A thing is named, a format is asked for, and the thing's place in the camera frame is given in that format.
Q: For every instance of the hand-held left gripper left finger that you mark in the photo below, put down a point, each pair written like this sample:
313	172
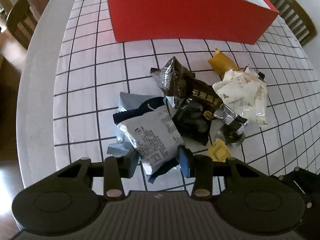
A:
130	166

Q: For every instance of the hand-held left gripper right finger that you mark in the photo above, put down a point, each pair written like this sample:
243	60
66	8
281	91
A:
185	162

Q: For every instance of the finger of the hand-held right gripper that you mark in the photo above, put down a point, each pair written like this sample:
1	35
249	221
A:
300	182

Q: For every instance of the navy snack packet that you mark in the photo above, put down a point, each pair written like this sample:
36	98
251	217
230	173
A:
140	110

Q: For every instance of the cream white snack packet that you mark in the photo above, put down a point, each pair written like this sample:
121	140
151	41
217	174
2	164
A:
242	92

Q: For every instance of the red cardboard box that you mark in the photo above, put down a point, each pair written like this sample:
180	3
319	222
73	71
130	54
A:
185	15

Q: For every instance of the small yellow snack packet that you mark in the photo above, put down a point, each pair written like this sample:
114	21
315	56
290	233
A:
220	151

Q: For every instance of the black gold-print snack packet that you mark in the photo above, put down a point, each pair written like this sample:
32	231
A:
195	120

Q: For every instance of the small black silver snack packet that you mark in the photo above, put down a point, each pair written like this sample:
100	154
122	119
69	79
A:
232	127

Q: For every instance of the dark brown foil snack packet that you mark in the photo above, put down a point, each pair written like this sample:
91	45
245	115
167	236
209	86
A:
172	80

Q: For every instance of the white black-checked tablecloth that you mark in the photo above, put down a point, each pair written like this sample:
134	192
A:
100	80

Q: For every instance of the mustard yellow snack packet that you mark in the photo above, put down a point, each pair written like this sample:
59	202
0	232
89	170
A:
221	62

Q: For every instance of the wooden chair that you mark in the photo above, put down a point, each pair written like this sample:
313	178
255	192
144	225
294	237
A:
18	20
297	17

